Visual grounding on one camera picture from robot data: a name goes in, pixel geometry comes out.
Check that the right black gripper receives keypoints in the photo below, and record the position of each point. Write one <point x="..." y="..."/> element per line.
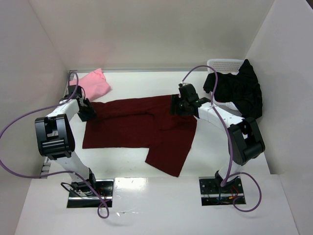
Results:
<point x="176" y="105"/>

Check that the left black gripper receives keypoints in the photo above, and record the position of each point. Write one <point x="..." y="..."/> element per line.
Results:
<point x="86" y="111"/>

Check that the dark red t shirt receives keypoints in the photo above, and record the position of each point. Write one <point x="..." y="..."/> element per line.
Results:
<point x="143" y="123"/>

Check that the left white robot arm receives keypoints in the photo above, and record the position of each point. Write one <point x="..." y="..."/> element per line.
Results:
<point x="55" y="138"/>

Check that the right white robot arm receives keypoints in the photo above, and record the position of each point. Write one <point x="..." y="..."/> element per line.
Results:
<point x="244" y="138"/>

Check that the pink folded t shirt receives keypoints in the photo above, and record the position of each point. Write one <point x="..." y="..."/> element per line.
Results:
<point x="94" y="85"/>

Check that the white plastic basket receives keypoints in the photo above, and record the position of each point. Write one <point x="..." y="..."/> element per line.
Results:
<point x="225" y="66"/>

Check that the black t shirt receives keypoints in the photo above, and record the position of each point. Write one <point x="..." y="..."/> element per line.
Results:
<point x="240" y="92"/>

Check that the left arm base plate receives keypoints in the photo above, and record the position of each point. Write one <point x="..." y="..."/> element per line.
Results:
<point x="86" y="198"/>

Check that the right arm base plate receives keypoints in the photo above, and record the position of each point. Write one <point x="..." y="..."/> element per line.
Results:
<point x="213" y="195"/>

